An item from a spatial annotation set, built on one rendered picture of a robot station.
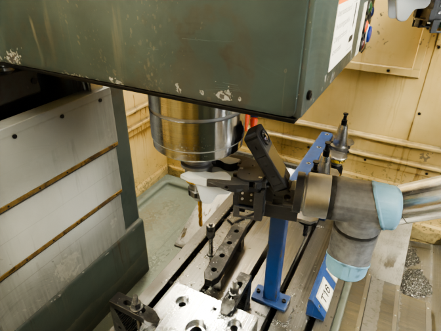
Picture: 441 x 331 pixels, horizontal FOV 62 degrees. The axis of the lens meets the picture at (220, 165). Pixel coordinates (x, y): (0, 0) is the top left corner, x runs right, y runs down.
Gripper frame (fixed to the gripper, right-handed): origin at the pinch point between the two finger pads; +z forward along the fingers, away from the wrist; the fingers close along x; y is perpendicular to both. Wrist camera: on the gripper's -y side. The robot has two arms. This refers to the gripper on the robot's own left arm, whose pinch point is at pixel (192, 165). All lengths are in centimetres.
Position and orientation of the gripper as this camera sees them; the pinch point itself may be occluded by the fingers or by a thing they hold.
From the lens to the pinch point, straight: 67.1
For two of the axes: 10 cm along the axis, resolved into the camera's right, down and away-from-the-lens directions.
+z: -9.6, -1.5, 2.3
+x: 2.7, -4.7, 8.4
